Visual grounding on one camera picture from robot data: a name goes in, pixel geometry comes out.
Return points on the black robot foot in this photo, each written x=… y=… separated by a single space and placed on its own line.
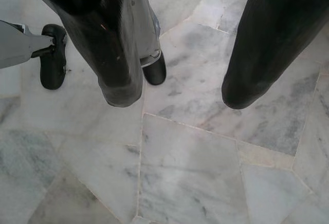
x=51 y=67
x=155 y=72

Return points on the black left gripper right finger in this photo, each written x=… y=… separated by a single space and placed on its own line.
x=262 y=54

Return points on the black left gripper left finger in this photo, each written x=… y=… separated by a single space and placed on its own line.
x=113 y=67

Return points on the grey robot right leg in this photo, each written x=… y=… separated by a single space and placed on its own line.
x=15 y=46

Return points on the black robot right foot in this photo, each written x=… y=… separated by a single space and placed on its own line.
x=51 y=67

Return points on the grey robot left leg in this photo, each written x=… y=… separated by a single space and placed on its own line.
x=149 y=34

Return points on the grey robot leg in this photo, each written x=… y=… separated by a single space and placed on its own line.
x=15 y=46
x=149 y=34

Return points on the black robot left foot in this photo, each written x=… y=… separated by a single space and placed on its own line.
x=155 y=72

